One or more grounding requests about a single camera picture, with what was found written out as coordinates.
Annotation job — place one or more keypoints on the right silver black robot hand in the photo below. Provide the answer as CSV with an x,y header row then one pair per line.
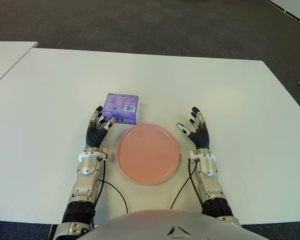
x,y
202,137

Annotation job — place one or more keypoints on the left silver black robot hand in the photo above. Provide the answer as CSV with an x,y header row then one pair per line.
x,y
93,137

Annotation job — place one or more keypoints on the purple tissue paper pack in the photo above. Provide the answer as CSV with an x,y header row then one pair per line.
x,y
122,105

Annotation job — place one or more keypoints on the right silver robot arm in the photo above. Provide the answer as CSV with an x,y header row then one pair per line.
x,y
210,180

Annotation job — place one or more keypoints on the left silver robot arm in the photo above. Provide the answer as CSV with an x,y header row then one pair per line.
x,y
85,170

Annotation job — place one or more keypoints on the round pink plate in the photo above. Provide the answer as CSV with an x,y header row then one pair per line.
x,y
147,155

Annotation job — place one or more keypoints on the grey robot torso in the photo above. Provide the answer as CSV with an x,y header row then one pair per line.
x,y
150,225

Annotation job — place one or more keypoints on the white side table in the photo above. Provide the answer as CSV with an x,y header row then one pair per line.
x,y
5,57

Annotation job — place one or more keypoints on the white board with black edge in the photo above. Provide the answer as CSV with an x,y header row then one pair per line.
x,y
297,7

